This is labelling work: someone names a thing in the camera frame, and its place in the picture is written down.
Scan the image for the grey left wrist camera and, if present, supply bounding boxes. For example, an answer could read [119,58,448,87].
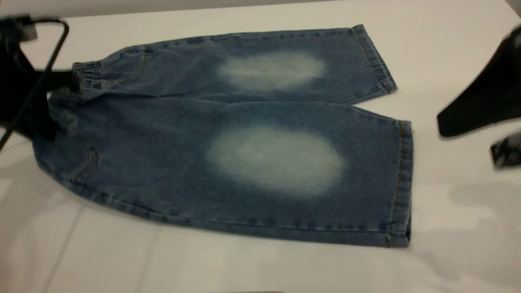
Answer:
[0,14,38,42]

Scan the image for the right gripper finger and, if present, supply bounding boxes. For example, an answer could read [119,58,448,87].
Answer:
[490,132,521,169]
[438,25,521,137]

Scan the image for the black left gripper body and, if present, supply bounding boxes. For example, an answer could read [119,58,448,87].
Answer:
[0,41,48,139]

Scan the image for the thin black left camera cable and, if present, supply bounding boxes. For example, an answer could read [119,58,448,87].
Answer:
[0,17,70,151]

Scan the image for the blue denim kids pants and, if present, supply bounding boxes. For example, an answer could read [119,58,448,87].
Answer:
[32,24,414,249]

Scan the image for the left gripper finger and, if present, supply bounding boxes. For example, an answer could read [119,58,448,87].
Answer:
[24,98,57,142]
[39,70,80,93]

